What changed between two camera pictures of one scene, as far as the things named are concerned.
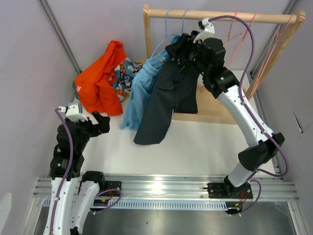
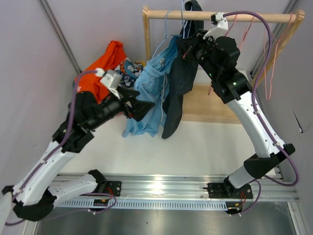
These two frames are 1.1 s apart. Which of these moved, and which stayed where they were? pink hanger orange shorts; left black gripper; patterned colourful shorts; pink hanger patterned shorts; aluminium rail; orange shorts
Moved: pink hanger orange shorts; left black gripper
Stayed: patterned colourful shorts; orange shorts; pink hanger patterned shorts; aluminium rail
